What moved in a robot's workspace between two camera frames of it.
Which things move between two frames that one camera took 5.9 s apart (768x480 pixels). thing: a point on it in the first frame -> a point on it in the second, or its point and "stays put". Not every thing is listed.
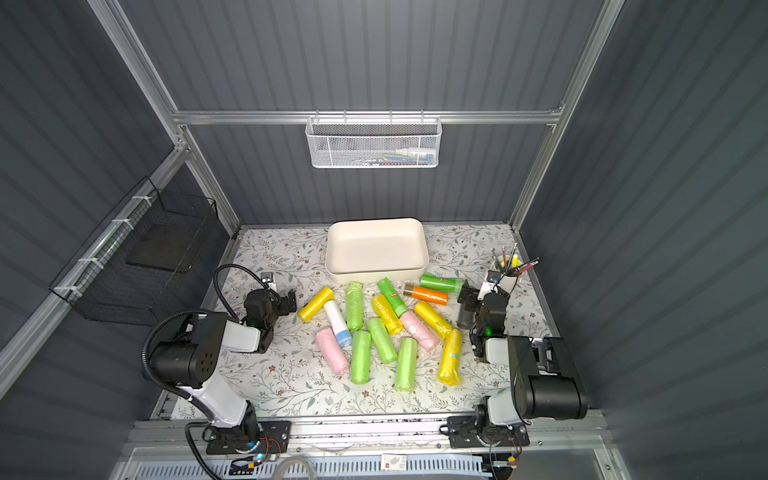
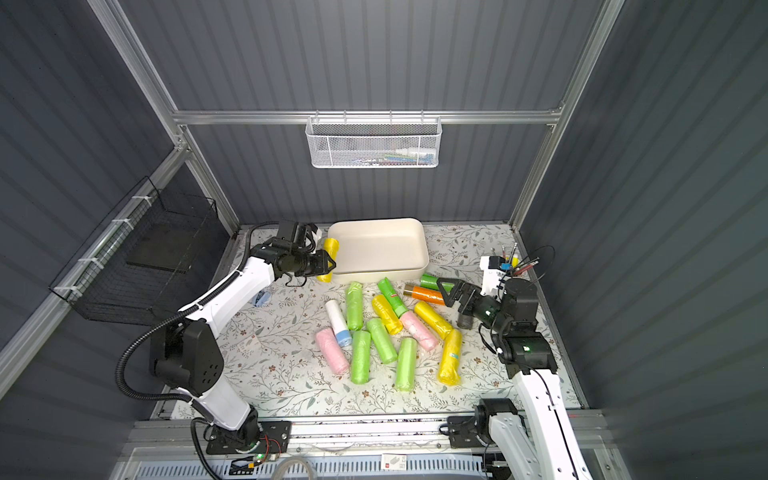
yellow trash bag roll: (317, 303) -> (331, 246)
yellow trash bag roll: (450, 360) stays put
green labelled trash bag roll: (392, 296) stays put
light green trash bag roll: (407, 362) stays put
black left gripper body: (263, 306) -> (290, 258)
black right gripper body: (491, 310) stays put
